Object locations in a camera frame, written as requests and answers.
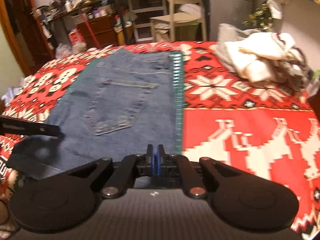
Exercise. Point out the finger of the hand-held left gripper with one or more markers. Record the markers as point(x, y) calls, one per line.
point(52, 131)

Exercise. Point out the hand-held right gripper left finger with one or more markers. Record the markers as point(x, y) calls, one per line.
point(151, 166)

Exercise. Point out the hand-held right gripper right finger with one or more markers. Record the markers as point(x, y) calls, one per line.
point(158, 166)

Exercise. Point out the blue denim shorts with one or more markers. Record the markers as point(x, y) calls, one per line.
point(120, 100)

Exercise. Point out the green cutting mat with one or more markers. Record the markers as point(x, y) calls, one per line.
point(178, 92)

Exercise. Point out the red print plastic bag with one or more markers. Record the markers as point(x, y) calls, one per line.
point(62, 51)

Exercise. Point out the white sack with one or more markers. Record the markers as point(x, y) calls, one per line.
point(79, 48)

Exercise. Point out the red patterned blanket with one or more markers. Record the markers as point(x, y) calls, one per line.
point(237, 122)

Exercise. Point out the red cardboard box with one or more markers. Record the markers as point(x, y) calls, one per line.
point(74, 38)

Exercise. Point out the wooden door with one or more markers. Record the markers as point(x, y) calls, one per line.
point(17, 25)

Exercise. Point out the wooden drawer cabinet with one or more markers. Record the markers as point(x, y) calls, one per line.
point(100, 30)

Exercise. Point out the brown paper bag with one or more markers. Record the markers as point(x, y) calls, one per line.
point(120, 36)

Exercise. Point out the white lotion bottle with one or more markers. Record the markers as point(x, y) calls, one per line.
point(68, 6)

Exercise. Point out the white waste bin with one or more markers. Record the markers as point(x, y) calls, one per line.
point(162, 33)

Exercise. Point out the dark desk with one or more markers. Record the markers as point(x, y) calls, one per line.
point(119, 15)

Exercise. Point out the white drawer unit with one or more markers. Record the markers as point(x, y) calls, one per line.
point(132, 20)

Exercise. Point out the green storage bin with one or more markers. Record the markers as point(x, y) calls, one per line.
point(190, 32)

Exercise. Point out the grey knit sweater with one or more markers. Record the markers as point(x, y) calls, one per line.
point(225, 33)

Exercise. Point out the white sweater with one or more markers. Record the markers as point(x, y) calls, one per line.
point(257, 55)

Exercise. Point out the white cardboard box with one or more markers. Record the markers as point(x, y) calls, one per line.
point(188, 9)

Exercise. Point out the striped knit sweater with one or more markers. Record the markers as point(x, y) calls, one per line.
point(295, 72)

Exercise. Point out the grey refrigerator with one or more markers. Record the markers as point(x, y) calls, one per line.
point(230, 12)

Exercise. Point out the small Christmas tree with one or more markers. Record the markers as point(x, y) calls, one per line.
point(260, 15)

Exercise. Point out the hanging white cloth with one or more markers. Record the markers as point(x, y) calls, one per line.
point(274, 8)

